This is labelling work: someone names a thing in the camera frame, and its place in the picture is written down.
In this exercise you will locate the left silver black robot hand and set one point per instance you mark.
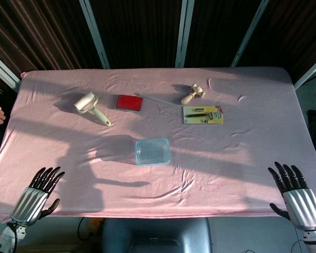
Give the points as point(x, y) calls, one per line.
point(29, 203)

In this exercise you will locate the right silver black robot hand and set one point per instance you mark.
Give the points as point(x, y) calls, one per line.
point(302, 208)

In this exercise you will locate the blue container lid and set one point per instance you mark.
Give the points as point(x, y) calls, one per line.
point(147, 143)

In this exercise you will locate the clear plastic container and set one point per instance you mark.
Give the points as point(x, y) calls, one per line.
point(152, 154)

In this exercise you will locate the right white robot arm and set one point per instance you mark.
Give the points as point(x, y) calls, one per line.
point(314, 241)

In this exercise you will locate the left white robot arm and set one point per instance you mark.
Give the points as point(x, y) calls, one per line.
point(5, 241)

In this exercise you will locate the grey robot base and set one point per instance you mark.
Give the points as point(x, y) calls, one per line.
point(158, 234)

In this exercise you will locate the pink tablecloth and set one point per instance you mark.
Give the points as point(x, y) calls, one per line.
point(68, 147)

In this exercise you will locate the yellow device under table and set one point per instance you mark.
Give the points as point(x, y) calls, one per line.
point(94, 225)

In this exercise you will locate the green lint roller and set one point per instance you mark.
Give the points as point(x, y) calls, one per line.
point(85, 102)

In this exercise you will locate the yellow razor blister pack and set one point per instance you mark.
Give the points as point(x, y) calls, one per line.
point(202, 116)

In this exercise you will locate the red stamp pad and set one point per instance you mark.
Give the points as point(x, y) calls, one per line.
point(128, 103)

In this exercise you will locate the wooden massage hammer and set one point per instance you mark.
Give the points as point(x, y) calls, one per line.
point(187, 98)

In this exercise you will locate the clear thin plastic stick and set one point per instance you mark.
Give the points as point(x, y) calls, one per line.
point(158, 99)

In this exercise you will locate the grey metal frame post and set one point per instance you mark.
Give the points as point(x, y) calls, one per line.
point(310, 69)
point(94, 31)
point(2, 69)
point(248, 34)
point(184, 31)

